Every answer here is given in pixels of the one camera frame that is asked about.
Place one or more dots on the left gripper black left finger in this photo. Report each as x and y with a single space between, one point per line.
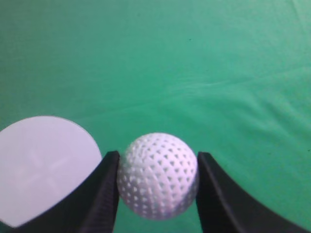
90 208

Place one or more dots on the white round plate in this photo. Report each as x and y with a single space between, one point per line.
43 159

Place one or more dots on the white dimpled ball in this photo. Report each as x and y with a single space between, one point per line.
157 176

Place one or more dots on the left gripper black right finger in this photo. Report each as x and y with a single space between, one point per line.
224 207

